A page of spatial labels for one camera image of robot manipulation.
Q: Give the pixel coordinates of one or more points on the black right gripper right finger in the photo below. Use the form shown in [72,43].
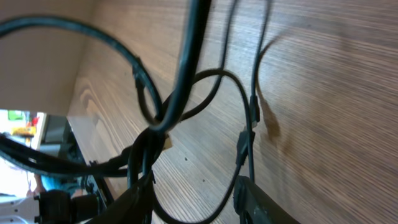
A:
[254,206]

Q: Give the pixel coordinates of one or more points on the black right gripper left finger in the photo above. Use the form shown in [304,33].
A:
[132,207]

